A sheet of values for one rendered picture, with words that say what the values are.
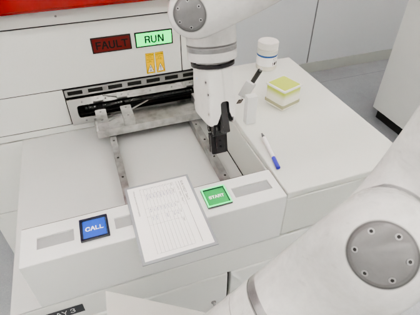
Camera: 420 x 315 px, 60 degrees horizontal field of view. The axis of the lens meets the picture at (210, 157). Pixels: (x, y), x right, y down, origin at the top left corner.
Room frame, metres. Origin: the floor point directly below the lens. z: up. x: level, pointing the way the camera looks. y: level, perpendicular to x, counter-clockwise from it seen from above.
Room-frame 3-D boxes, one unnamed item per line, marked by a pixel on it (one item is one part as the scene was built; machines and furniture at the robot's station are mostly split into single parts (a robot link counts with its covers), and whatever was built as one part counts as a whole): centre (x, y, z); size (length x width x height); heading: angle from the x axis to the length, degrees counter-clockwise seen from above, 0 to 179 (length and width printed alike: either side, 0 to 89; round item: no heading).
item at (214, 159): (0.86, 0.00, 0.84); 0.50 x 0.02 x 0.03; 19
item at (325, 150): (0.91, -0.23, 0.89); 0.62 x 0.35 x 0.14; 19
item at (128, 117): (0.98, 0.26, 0.89); 0.08 x 0.03 x 0.03; 19
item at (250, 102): (0.85, -0.10, 1.03); 0.06 x 0.04 x 0.13; 19
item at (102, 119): (0.95, 0.34, 0.89); 0.08 x 0.03 x 0.03; 19
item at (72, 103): (1.06, 0.25, 0.89); 0.44 x 0.02 x 0.10; 109
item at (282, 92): (0.93, -0.21, 1.00); 0.07 x 0.07 x 0.07; 38
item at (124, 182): (0.77, 0.26, 0.84); 0.50 x 0.02 x 0.03; 19
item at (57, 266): (0.51, 0.10, 0.89); 0.55 x 0.09 x 0.14; 109
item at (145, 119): (1.00, 0.19, 0.87); 0.36 x 0.08 x 0.03; 109
